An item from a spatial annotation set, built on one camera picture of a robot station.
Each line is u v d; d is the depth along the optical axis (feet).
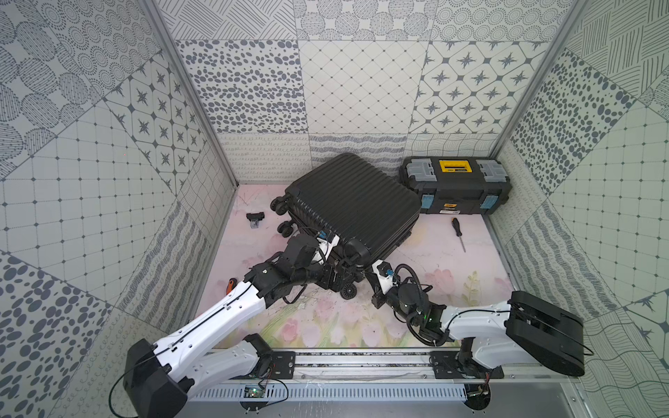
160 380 1.23
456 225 3.42
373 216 2.69
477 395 2.35
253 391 2.35
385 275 2.22
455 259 3.21
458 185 3.23
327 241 2.17
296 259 1.80
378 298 2.34
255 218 3.50
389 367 2.49
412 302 2.00
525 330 1.47
